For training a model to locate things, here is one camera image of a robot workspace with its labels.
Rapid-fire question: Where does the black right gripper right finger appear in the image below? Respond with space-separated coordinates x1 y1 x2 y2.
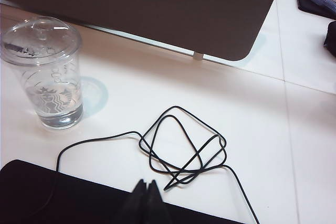
146 179 172 224

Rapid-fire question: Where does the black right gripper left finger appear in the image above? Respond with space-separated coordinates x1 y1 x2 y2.
114 178 150 224

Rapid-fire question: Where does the tall clear Starbucks cup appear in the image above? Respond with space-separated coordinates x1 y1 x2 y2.
0 16 85 131

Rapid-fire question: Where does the black mouse pad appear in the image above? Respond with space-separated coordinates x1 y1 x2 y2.
0 159 245 224

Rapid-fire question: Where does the black pouch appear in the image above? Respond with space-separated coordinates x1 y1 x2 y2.
323 20 336 57

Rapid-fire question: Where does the blue patterned bag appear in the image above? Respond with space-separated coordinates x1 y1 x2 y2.
296 0 336 20

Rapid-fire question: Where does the black mouse cable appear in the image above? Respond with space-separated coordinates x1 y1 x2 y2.
55 105 261 224

